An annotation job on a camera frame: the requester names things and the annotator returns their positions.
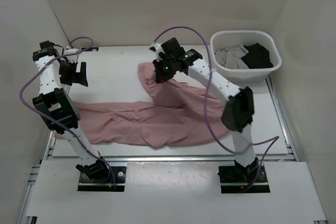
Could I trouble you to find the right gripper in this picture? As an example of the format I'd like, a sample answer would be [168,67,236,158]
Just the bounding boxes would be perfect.
[153,56,176,84]

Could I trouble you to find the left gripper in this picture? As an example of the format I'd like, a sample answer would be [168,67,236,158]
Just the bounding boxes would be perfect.
[58,61,88,88]

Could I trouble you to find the pink trousers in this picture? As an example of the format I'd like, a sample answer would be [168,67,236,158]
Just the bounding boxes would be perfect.
[75,62,228,149]

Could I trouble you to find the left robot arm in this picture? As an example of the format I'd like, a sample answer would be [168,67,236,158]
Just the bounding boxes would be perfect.
[33,55,110,182]

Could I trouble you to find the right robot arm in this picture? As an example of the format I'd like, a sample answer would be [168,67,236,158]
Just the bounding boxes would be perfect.
[150,38,259,182]

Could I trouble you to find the black label strip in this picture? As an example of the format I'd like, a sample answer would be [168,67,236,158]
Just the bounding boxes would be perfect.
[81,47,99,52]

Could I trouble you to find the grey garment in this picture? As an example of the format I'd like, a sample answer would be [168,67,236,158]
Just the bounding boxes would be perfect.
[214,45,249,69]

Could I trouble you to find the white plastic basket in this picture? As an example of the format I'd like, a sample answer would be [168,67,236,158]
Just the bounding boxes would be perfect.
[209,30,282,83]

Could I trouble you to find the black garment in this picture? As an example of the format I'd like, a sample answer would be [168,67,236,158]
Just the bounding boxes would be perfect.
[241,43,273,69]

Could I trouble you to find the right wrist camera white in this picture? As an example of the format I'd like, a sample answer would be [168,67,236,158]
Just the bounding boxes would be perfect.
[149,42,164,61]

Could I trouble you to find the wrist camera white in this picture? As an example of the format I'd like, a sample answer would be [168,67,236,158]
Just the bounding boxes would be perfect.
[64,48,79,55]
[149,42,164,61]

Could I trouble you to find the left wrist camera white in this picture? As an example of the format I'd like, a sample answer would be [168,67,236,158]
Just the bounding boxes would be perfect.
[64,48,79,55]

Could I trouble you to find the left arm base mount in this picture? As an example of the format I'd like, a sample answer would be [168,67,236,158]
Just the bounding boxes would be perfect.
[77,165,127,192]

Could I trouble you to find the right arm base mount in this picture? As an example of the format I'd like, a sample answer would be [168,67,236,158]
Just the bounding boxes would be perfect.
[217,158,270,194]

